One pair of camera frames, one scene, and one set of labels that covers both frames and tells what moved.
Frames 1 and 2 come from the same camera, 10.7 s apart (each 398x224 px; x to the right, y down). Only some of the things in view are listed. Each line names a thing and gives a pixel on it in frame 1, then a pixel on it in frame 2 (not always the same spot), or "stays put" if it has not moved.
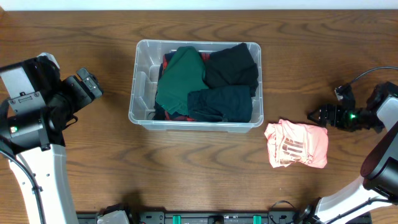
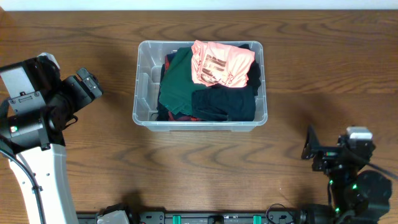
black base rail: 204,218 stays put
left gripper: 81,98 stays put
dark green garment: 184,73 stays put
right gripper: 332,121 to 330,155
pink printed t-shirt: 291,142 to 214,63
